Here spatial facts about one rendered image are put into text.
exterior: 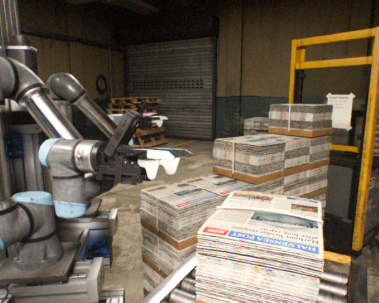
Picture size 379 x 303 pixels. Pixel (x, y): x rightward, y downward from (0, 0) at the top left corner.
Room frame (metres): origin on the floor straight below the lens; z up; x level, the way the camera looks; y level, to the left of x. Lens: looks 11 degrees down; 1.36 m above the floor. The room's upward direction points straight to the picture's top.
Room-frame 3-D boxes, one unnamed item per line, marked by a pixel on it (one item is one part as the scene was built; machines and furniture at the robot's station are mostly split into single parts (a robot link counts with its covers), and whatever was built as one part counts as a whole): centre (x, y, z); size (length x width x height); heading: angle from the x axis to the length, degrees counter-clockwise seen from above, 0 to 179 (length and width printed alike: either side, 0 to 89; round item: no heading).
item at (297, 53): (2.88, -0.97, 0.97); 0.09 x 0.09 x 1.75; 39
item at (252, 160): (1.98, -0.37, 0.95); 0.38 x 0.29 x 0.23; 40
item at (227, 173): (1.97, -0.37, 0.86); 0.38 x 0.29 x 0.04; 40
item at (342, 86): (2.63, -1.19, 1.28); 0.57 x 0.01 x 0.65; 39
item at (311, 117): (2.35, -0.84, 0.65); 0.39 x 0.30 x 1.29; 39
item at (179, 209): (1.89, -0.27, 0.42); 1.17 x 0.39 x 0.83; 129
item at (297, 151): (2.16, -0.60, 0.95); 0.38 x 0.29 x 0.23; 38
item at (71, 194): (0.74, 0.30, 1.12); 0.11 x 0.08 x 0.11; 161
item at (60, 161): (0.72, 0.30, 1.21); 0.11 x 0.08 x 0.09; 71
